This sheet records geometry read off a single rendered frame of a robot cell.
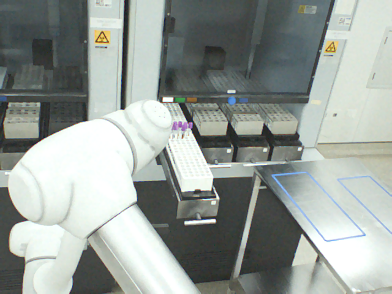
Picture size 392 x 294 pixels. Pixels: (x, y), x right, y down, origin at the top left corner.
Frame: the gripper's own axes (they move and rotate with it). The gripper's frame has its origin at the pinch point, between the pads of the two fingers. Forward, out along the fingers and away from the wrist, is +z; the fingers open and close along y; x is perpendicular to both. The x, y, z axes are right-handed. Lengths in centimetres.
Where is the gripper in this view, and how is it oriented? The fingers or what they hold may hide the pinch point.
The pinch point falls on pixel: (156, 229)
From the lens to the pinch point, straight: 137.7
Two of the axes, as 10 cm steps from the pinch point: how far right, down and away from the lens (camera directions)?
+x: -1.2, 8.6, 5.0
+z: 9.6, -0.2, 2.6
